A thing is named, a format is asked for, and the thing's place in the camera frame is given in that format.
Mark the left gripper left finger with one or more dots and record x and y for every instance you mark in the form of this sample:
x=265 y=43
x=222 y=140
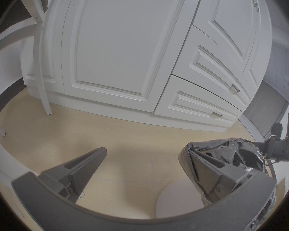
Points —
x=84 y=169

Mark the white wardrobe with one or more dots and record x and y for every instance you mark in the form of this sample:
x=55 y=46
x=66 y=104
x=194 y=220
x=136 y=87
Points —
x=122 y=44

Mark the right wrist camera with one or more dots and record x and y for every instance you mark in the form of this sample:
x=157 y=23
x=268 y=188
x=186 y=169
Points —
x=277 y=130

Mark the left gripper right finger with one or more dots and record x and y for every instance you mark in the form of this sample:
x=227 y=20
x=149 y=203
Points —
x=207 y=174

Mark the white trash bin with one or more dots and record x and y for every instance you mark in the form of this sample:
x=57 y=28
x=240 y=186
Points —
x=178 y=201

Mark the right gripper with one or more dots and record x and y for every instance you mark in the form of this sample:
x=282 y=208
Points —
x=279 y=150

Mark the white chair grey cushions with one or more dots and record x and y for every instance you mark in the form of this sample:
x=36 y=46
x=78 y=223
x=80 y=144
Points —
x=42 y=68

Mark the black plastic bag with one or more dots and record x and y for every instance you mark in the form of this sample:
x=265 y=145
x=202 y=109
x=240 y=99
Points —
x=250 y=155

